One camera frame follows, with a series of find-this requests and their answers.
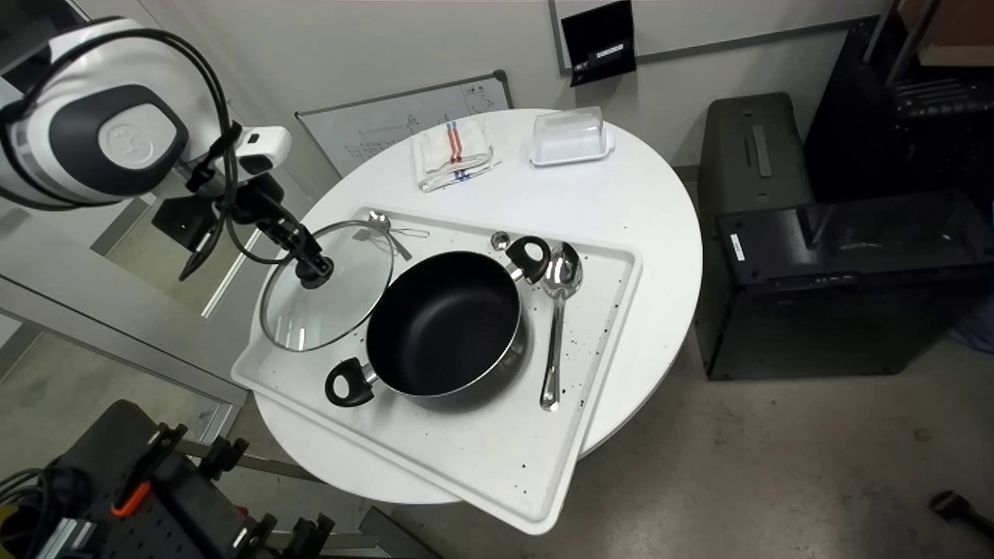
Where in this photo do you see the black shelf unit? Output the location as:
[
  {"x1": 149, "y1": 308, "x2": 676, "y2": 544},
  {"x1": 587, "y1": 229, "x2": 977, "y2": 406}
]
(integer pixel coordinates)
[{"x1": 804, "y1": 0, "x2": 994, "y2": 210}]

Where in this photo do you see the black printer cabinet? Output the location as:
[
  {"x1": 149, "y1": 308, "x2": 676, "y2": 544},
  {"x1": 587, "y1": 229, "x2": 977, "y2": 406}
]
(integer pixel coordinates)
[{"x1": 692, "y1": 90, "x2": 994, "y2": 384}]

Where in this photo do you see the large steel ladle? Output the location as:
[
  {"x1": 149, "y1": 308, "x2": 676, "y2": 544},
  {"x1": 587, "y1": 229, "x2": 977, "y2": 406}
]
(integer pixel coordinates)
[{"x1": 534, "y1": 239, "x2": 587, "y2": 412}]

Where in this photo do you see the orange clamp handle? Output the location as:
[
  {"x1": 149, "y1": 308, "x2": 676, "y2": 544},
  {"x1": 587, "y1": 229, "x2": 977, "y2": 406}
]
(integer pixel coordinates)
[{"x1": 107, "y1": 478, "x2": 156, "y2": 523}]

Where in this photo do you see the white plastic tray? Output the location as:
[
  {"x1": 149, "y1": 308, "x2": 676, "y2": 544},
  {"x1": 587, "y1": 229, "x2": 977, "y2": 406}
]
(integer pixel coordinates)
[{"x1": 225, "y1": 206, "x2": 647, "y2": 539}]

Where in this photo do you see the small leaning whiteboard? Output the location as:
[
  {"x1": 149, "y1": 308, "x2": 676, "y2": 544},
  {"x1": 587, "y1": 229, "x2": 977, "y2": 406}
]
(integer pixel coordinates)
[{"x1": 296, "y1": 68, "x2": 514, "y2": 180}]

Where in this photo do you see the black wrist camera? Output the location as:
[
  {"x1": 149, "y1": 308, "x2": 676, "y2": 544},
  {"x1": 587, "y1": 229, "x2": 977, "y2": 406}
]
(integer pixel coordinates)
[{"x1": 151, "y1": 191, "x2": 225, "y2": 282}]

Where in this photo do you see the clear plastic container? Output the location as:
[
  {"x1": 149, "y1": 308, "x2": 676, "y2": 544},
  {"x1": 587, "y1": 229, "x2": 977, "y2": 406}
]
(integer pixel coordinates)
[{"x1": 524, "y1": 101, "x2": 617, "y2": 170}]

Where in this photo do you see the black equipment cart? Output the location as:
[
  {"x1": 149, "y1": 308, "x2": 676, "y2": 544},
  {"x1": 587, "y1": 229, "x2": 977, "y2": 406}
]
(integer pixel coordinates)
[{"x1": 0, "y1": 397, "x2": 339, "y2": 559}]

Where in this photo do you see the glass lid with black knob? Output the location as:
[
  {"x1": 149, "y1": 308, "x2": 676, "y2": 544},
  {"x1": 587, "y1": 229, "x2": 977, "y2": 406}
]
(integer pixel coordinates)
[{"x1": 256, "y1": 214, "x2": 397, "y2": 357}]

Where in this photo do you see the black pot with handles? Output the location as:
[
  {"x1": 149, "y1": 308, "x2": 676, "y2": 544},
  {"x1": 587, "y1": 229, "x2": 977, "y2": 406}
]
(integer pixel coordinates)
[{"x1": 323, "y1": 234, "x2": 557, "y2": 411}]

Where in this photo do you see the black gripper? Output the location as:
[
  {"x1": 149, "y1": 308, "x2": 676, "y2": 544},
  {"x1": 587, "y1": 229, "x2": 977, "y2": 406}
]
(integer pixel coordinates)
[{"x1": 216, "y1": 170, "x2": 339, "y2": 293}]

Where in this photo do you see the cardboard box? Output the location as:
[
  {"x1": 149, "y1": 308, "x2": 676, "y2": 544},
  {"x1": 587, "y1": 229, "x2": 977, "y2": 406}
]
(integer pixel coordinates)
[{"x1": 895, "y1": 0, "x2": 994, "y2": 71}]

